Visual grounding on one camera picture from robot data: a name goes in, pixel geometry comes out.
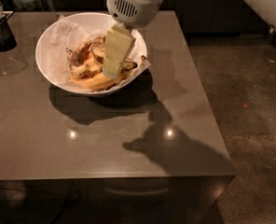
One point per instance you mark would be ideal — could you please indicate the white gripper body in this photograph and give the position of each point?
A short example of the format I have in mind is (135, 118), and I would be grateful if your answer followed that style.
(135, 9)

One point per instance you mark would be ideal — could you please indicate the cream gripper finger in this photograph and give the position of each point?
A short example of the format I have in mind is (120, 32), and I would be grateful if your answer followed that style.
(119, 43)

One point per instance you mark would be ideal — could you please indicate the white bowl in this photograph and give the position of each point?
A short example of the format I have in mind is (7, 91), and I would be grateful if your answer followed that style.
(51, 47)

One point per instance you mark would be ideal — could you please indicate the large yellow banana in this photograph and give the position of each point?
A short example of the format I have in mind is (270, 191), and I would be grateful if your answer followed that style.
(99, 81)

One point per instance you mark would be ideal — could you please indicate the brown banana left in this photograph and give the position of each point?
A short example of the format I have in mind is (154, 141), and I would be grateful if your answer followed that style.
(80, 54)

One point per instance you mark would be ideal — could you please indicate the small yellow banana bunch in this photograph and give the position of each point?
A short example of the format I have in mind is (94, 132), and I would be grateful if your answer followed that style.
(89, 68)

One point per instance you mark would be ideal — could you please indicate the white paper liner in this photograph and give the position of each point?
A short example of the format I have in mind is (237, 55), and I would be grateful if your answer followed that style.
(63, 38)

